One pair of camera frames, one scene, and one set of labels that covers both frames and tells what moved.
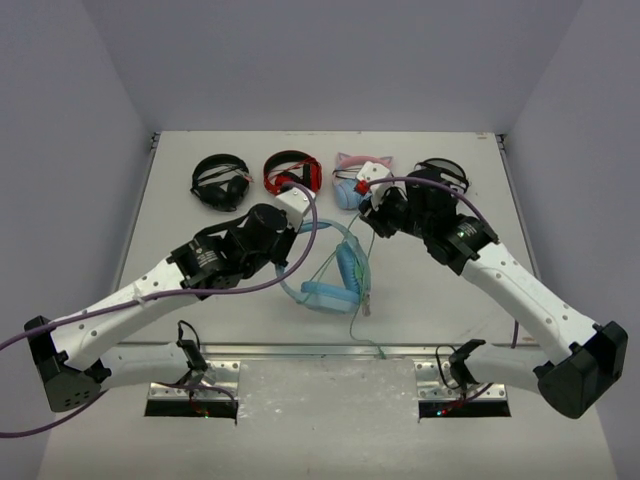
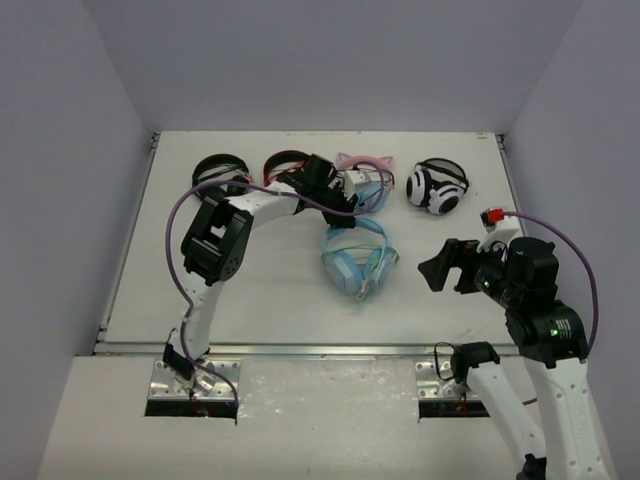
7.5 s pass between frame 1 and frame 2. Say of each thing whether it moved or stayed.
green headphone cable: moved
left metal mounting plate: stayed
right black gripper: moved
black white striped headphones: stayed
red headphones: stayed
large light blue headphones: moved
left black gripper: moved
